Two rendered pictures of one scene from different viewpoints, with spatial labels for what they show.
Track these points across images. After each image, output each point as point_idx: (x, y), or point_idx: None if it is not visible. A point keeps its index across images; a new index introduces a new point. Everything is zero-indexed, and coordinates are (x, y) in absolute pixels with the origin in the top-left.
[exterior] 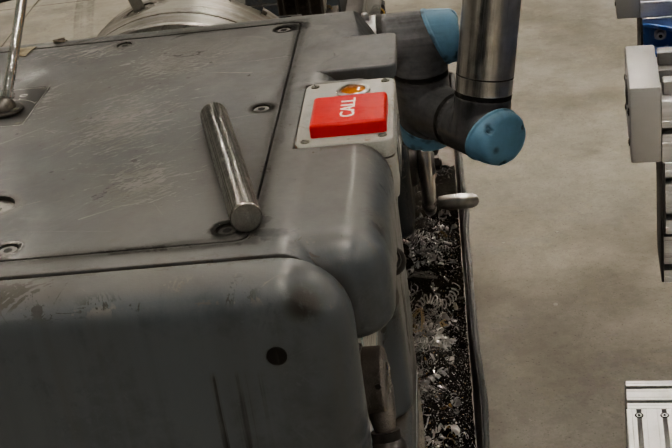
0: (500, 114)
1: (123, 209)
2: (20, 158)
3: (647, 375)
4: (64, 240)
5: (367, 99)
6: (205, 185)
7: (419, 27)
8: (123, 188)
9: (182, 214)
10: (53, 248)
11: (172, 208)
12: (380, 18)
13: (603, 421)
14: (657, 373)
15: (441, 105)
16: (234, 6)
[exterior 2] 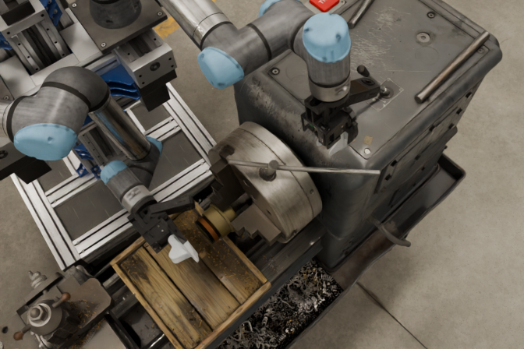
0: (149, 136)
1: (398, 9)
2: (401, 56)
3: (5, 319)
4: (418, 8)
5: None
6: (376, 4)
7: (127, 170)
8: (391, 18)
9: None
10: (422, 7)
11: (390, 1)
12: (131, 186)
13: None
14: (1, 316)
15: (146, 169)
16: (236, 146)
